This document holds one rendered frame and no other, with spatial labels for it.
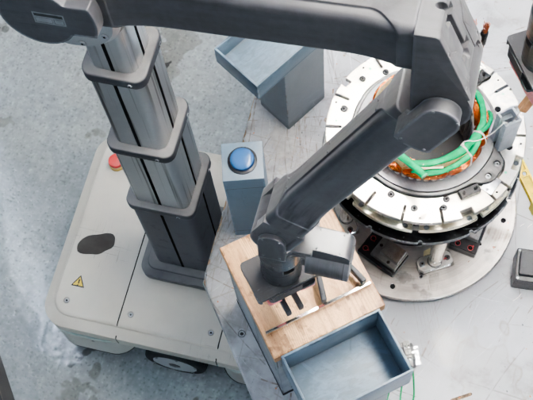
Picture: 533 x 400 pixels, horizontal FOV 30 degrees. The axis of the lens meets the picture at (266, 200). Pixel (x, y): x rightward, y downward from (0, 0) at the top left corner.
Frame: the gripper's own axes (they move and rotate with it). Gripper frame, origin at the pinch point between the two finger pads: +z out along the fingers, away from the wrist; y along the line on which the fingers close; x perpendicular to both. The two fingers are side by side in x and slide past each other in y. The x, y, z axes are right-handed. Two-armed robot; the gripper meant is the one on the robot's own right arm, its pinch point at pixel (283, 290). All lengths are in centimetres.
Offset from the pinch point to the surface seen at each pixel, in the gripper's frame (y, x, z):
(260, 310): -3.9, 0.8, 6.6
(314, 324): 2.5, -4.8, 6.7
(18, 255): -46, 80, 112
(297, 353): -1.7, -7.3, 8.3
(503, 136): 40.5, 5.7, -3.5
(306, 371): -1.0, -8.9, 14.9
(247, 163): 5.5, 25.1, 7.7
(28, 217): -40, 89, 111
